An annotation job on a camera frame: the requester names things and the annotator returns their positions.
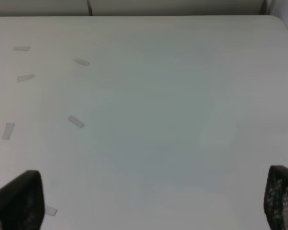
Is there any clear tape marker far right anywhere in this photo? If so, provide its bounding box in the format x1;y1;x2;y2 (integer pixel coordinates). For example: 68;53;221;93
74;58;90;66

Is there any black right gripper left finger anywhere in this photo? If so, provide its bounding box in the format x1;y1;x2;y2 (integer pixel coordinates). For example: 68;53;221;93
0;170;45;230

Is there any clear tape marker under shirt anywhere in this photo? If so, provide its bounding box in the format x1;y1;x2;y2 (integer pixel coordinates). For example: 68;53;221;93
2;123;15;140

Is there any clear tape marker right middle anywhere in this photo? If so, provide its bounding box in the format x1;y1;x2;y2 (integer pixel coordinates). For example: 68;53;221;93
68;115;84;128

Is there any clear tape marker right lower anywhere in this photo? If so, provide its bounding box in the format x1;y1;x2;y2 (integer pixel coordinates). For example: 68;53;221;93
45;206;58;216

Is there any clear tape marker by shirt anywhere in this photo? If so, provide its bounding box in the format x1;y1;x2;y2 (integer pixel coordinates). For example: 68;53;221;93
17;74;35;82

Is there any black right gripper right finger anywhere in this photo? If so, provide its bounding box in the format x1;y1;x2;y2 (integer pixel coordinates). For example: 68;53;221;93
264;165;288;230

